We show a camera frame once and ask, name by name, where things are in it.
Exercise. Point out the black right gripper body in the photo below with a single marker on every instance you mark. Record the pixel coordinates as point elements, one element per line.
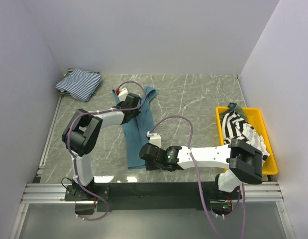
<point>154,166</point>

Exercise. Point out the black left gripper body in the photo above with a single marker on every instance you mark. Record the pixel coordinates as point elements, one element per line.
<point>135,112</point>

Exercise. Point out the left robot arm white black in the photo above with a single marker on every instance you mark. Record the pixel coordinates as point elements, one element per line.
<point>80,137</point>

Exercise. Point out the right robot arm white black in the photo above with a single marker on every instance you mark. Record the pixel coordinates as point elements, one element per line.
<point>243,163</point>

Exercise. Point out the folded blue striped tank top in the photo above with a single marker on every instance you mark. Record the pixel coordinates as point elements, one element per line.
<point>79,83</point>

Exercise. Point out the black white striped tank top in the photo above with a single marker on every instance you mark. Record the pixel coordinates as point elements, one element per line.
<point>233,126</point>

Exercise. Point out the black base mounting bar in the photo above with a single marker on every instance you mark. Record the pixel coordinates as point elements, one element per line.
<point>135,196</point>

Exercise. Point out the folded black striped garment underneath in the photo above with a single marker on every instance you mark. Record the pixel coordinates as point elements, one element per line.
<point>66,92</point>

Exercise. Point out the dark green garment in bin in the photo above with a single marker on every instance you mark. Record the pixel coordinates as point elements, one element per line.
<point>238,109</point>

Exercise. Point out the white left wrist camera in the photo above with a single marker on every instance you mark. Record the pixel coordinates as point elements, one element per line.
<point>122,92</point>

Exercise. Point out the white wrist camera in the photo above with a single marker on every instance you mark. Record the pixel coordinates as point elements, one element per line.
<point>122,92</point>
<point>154,139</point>

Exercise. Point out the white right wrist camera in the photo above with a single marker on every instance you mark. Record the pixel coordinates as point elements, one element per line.
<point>154,139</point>

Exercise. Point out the aluminium frame rail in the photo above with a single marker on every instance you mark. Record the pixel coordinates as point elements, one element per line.
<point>48,220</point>

